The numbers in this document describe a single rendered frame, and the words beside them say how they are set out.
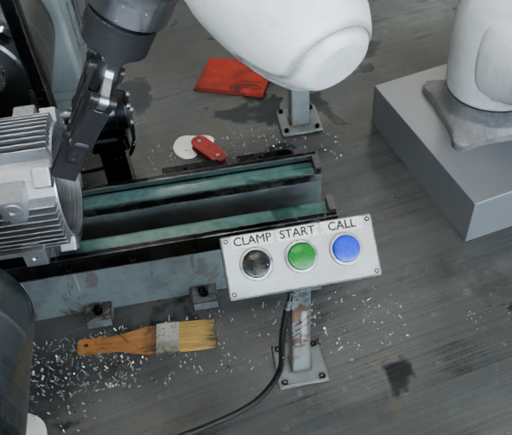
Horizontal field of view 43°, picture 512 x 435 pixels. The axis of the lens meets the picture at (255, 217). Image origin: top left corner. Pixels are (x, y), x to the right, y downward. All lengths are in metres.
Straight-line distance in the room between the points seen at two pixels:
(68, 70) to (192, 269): 0.54
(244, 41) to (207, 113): 0.81
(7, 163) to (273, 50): 0.45
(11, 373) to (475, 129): 0.80
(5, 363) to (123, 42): 0.34
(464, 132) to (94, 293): 0.64
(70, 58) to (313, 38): 0.87
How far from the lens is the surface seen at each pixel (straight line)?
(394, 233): 1.10
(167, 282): 1.00
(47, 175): 0.84
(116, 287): 1.00
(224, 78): 1.41
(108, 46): 0.69
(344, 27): 0.51
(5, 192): 0.85
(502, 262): 1.09
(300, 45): 0.51
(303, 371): 0.94
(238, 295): 0.71
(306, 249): 0.71
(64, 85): 1.36
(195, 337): 0.97
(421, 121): 1.18
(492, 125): 1.14
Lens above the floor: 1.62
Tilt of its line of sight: 47 degrees down
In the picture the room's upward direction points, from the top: 5 degrees counter-clockwise
